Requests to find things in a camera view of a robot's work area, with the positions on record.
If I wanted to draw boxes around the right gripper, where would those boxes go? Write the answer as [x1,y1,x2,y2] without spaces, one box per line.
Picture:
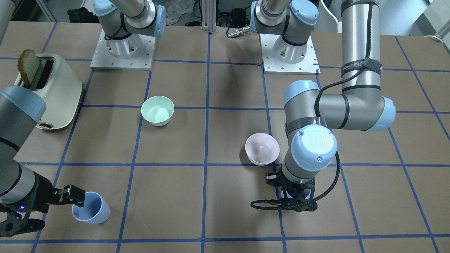
[0,173,86,238]

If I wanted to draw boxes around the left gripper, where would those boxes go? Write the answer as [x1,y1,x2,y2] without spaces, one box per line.
[265,172,317,212]

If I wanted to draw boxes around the blue cup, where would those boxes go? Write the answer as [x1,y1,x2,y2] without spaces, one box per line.
[72,191,111,224]

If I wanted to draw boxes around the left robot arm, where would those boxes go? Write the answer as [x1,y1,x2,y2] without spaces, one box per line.
[250,0,396,212]

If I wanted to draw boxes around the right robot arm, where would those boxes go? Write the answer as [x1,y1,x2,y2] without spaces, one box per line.
[1,0,167,238]

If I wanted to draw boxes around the pink bowl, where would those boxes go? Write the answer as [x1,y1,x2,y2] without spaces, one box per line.
[245,133,280,166]

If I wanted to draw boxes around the cream toaster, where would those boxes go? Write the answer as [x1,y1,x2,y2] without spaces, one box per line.
[14,53,82,131]

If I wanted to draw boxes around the toast slice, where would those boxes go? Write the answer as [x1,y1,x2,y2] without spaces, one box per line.
[17,49,43,89]

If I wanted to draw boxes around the green bowl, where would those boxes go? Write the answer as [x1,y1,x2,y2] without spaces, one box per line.
[140,96,175,127]

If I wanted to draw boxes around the white chair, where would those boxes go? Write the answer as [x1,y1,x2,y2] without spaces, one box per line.
[314,0,343,33]

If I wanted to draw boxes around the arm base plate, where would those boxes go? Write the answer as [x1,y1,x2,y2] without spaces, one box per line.
[90,31,156,71]
[260,34,321,75]

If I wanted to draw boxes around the aluminium frame post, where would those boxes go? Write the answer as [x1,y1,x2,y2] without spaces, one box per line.
[200,0,217,34]

